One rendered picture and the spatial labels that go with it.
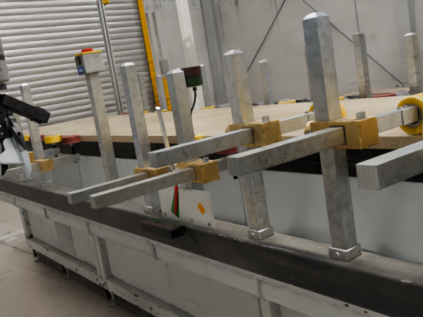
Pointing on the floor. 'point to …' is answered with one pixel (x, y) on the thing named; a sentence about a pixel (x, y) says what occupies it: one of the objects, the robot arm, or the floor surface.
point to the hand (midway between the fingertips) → (18, 177)
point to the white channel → (189, 46)
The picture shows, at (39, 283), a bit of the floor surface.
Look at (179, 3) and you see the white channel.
